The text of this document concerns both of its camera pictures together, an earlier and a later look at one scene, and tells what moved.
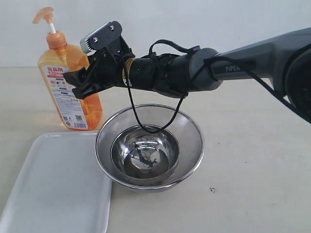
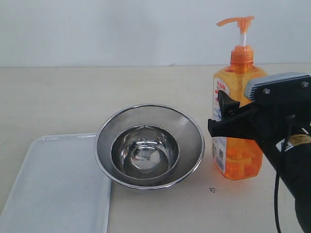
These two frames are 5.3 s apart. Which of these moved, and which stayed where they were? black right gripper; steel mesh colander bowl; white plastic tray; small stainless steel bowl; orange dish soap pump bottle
Moved: orange dish soap pump bottle; black right gripper
Stayed: small stainless steel bowl; steel mesh colander bowl; white plastic tray
